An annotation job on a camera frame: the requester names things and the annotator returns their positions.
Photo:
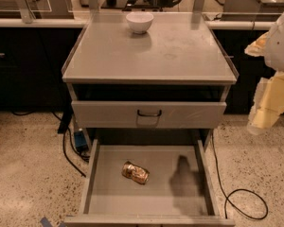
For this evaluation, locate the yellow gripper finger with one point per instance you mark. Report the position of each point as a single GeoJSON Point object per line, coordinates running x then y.
{"type": "Point", "coordinates": [268, 104]}
{"type": "Point", "coordinates": [258, 47]}

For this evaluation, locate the orange can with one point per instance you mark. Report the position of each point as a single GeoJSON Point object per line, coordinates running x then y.
{"type": "Point", "coordinates": [136, 173]}

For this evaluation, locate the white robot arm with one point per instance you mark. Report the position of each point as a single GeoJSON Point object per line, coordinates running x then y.
{"type": "Point", "coordinates": [274, 57]}

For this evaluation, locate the grey drawer cabinet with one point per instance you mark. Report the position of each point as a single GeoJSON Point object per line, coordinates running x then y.
{"type": "Point", "coordinates": [176, 60]}

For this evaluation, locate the grey open middle drawer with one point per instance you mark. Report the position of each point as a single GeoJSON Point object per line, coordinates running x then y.
{"type": "Point", "coordinates": [178, 193]}

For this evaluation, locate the grey top drawer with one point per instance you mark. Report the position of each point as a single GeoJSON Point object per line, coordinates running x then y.
{"type": "Point", "coordinates": [122, 114]}

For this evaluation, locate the white ceramic bowl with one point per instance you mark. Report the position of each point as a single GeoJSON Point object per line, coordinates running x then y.
{"type": "Point", "coordinates": [139, 22]}

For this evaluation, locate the blue power box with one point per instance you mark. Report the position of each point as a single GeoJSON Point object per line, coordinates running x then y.
{"type": "Point", "coordinates": [80, 142]}

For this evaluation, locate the blue tape piece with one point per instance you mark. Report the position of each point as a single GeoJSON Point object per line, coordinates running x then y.
{"type": "Point", "coordinates": [45, 222]}

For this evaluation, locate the black drawer handle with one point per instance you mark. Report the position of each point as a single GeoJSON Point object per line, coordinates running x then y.
{"type": "Point", "coordinates": [158, 114]}

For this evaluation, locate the white horizontal rail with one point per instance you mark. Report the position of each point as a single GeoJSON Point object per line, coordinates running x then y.
{"type": "Point", "coordinates": [219, 25]}

